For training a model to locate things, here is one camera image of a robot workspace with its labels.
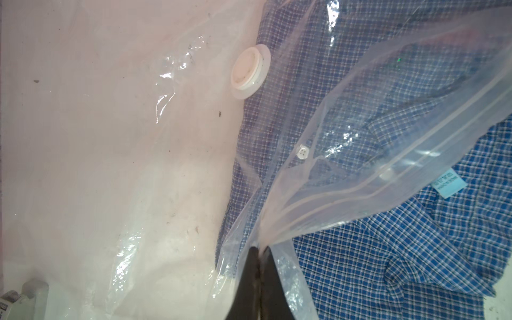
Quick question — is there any clear plastic vacuum bag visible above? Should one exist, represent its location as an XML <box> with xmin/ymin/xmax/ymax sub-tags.
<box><xmin>0</xmin><ymin>0</ymin><xmax>512</xmax><ymax>320</ymax></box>

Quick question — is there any blue checked shirt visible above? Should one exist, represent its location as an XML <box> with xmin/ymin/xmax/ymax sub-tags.
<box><xmin>207</xmin><ymin>1</ymin><xmax>511</xmax><ymax>319</ymax></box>

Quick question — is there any white bag valve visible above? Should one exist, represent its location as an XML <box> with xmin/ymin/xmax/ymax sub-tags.
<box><xmin>230</xmin><ymin>44</ymin><xmax>271</xmax><ymax>100</ymax></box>

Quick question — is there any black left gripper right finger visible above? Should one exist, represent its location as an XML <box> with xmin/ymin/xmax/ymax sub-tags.
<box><xmin>261</xmin><ymin>247</ymin><xmax>295</xmax><ymax>320</ymax></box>

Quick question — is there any white bag slider clip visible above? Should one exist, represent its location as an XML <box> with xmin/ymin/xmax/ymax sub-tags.
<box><xmin>1</xmin><ymin>279</ymin><xmax>49</xmax><ymax>320</ymax></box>

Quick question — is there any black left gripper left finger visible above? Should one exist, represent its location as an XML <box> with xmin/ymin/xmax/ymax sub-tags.
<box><xmin>225</xmin><ymin>247</ymin><xmax>261</xmax><ymax>320</ymax></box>

